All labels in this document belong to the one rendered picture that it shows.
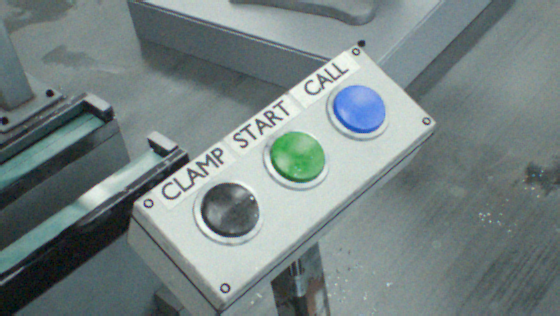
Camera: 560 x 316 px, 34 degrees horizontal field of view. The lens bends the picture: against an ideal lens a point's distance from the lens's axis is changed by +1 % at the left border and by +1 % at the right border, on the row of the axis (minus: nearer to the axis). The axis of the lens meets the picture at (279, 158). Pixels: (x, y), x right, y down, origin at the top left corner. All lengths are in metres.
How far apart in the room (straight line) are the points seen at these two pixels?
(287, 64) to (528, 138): 0.26
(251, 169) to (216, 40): 0.56
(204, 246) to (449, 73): 0.57
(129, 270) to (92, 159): 0.12
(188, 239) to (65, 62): 0.69
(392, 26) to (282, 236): 0.51
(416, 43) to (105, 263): 0.42
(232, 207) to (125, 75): 0.63
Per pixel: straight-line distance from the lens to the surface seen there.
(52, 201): 0.81
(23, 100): 1.07
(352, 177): 0.50
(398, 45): 0.94
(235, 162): 0.48
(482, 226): 0.82
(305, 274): 0.56
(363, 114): 0.51
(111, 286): 0.75
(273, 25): 0.99
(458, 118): 0.93
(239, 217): 0.46
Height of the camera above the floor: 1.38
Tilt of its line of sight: 40 degrees down
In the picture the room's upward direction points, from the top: 11 degrees counter-clockwise
